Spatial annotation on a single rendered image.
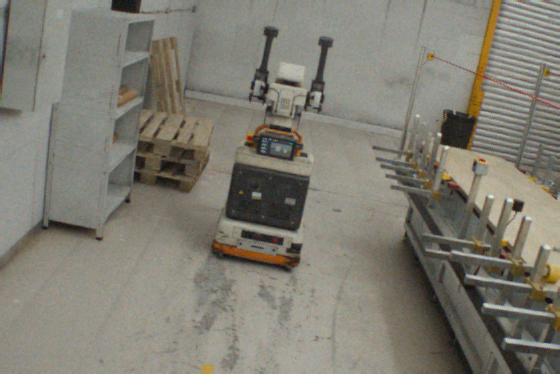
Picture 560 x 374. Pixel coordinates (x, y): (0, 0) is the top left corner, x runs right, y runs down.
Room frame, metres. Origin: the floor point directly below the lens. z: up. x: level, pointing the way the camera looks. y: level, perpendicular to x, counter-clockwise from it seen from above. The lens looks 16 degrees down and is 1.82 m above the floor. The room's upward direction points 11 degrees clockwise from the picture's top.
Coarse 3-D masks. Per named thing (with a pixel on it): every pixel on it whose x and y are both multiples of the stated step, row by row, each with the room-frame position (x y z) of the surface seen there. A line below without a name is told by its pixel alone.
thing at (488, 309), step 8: (488, 304) 1.99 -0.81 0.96; (488, 312) 1.97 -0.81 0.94; (496, 312) 1.97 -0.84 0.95; (504, 312) 1.97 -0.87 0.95; (512, 312) 1.97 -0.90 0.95; (520, 312) 1.98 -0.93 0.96; (528, 312) 1.98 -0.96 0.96; (536, 312) 1.99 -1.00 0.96; (544, 312) 2.01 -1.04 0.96; (528, 320) 1.98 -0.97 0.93; (536, 320) 1.98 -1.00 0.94; (544, 320) 1.98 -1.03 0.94; (552, 320) 1.98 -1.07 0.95
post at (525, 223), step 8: (528, 216) 2.54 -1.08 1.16; (520, 224) 2.55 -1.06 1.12; (528, 224) 2.52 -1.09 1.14; (520, 232) 2.52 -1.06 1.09; (528, 232) 2.52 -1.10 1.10; (520, 240) 2.52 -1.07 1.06; (512, 248) 2.55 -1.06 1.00; (520, 248) 2.52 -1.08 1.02; (512, 256) 2.53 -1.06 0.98; (520, 256) 2.52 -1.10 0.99; (504, 280) 2.52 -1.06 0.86; (512, 280) 2.52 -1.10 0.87; (496, 296) 2.55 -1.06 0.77; (504, 296) 2.52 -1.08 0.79; (496, 304) 2.53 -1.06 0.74; (504, 304) 2.52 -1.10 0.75
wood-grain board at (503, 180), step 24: (432, 144) 5.33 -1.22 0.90; (456, 168) 4.53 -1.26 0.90; (504, 168) 4.94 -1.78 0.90; (480, 192) 3.92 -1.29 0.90; (504, 192) 4.07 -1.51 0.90; (528, 192) 4.23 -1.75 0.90; (552, 216) 3.68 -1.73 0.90; (528, 240) 3.06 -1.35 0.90; (552, 240) 3.15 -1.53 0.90; (552, 264) 2.75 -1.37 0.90; (552, 288) 2.42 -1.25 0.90
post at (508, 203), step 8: (504, 200) 2.80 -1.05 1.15; (512, 200) 2.77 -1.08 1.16; (504, 208) 2.77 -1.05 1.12; (504, 216) 2.77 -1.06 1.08; (504, 224) 2.77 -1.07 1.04; (496, 232) 2.78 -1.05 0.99; (504, 232) 2.77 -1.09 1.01; (496, 240) 2.77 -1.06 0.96; (496, 248) 2.77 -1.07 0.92; (496, 256) 2.77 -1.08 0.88; (488, 272) 2.77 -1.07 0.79
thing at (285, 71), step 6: (282, 66) 4.65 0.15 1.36; (288, 66) 4.66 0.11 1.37; (294, 66) 4.66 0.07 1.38; (300, 66) 4.67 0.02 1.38; (276, 72) 4.63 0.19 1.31; (282, 72) 4.62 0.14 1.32; (288, 72) 4.62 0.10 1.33; (294, 72) 4.63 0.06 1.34; (300, 72) 4.63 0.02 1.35; (276, 78) 4.62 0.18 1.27; (282, 78) 4.60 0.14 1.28; (288, 78) 4.60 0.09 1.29; (294, 78) 4.60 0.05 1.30; (300, 78) 4.60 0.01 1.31; (300, 84) 4.62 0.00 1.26
